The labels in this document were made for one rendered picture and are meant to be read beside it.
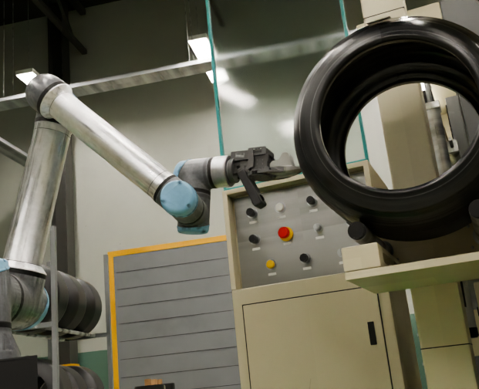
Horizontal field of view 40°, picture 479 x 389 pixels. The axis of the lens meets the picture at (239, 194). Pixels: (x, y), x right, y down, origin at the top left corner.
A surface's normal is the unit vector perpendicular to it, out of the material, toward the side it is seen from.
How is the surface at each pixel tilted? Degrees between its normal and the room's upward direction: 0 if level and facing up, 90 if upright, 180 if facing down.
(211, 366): 90
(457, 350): 90
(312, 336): 90
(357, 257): 90
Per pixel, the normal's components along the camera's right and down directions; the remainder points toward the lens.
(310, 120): -0.54, -0.22
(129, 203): -0.21, -0.25
